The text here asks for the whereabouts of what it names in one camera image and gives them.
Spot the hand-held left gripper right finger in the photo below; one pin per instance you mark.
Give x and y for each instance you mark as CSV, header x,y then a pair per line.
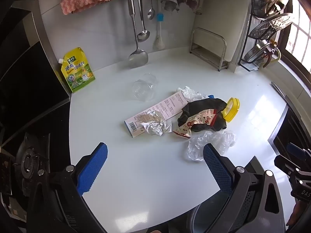
x,y
217,167

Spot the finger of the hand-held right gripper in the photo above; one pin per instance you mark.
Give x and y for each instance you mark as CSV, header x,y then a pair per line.
x,y
296,149
286,163

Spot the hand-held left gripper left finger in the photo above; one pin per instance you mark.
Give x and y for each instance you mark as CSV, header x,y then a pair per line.
x,y
94,167

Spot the clear plastic wrap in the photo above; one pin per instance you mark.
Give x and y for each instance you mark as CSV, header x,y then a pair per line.
x,y
196,148

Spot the grey perforated waste bin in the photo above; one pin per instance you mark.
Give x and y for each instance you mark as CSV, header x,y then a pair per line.
x,y
201,213

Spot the red white snack wrapper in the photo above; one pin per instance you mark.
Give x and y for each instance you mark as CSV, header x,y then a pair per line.
x,y
194,123

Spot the yellow plastic lid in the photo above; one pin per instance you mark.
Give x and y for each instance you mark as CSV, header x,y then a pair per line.
x,y
234,109

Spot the dark grey cloth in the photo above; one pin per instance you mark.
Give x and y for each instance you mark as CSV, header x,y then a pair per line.
x,y
201,106

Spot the foil ball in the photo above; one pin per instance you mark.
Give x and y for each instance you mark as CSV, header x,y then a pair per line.
x,y
154,126

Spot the white plastic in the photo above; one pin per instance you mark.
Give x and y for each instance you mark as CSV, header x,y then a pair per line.
x,y
190,93

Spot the long pink paper box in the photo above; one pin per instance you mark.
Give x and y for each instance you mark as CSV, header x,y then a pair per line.
x,y
165,104

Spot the clear plastic cup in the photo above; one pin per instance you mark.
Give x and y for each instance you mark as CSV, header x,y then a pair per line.
x,y
142,89

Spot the person's right hand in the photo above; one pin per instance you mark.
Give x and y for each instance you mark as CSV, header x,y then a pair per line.
x,y
294,213

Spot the black kitchen sink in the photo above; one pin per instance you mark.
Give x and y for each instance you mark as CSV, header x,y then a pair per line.
x,y
289,131

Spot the steel kitchen knife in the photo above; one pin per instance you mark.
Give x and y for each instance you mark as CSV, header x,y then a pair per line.
x,y
277,87

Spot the yellow green seasoning pouch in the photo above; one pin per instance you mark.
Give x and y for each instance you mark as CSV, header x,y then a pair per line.
x,y
77,72

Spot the steel strainer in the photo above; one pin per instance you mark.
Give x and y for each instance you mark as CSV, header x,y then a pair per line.
x,y
254,52

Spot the barred window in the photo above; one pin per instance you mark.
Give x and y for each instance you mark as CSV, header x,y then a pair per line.
x,y
301,41

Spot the steel cutting board rack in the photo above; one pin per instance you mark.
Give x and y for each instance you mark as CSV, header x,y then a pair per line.
x,y
205,53

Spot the steel slotted spatula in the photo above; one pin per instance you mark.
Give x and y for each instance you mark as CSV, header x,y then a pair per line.
x,y
138,58

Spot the round steel grater plate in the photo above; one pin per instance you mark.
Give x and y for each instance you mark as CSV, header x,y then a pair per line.
x,y
269,26

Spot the steel ladle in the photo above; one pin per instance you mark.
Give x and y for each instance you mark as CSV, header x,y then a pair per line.
x,y
143,36

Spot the white cutting board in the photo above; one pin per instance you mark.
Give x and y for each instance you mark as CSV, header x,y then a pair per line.
x,y
218,9

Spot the blue white bottle brush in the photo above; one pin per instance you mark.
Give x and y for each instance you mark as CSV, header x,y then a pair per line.
x,y
159,18

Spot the steel spoon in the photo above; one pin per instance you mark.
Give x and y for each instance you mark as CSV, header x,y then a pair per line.
x,y
151,14

